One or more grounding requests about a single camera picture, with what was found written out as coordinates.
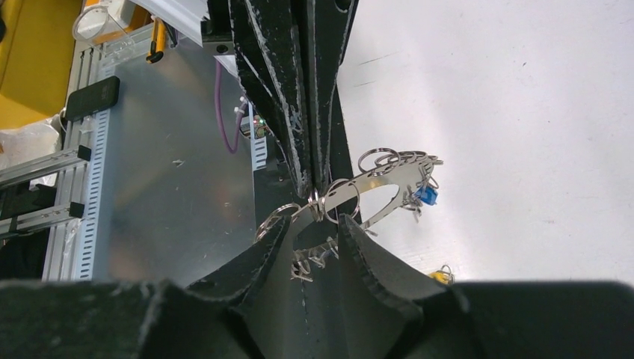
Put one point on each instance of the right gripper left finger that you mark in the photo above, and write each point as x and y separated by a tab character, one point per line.
257	277

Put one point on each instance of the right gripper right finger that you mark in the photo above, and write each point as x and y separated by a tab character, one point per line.
391	281

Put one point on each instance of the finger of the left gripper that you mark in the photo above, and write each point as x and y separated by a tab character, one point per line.
268	60
327	29

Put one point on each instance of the yellow tagged key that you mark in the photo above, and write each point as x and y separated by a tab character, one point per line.
443	275

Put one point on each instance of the metal disc keyring holder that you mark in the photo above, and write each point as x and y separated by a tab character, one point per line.
406	171

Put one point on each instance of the black power bank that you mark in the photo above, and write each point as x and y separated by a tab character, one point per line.
92	99

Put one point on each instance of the left white cable duct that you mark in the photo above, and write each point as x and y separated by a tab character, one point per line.
258	139

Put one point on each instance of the aluminium frame rail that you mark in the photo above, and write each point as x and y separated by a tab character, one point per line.
25	210

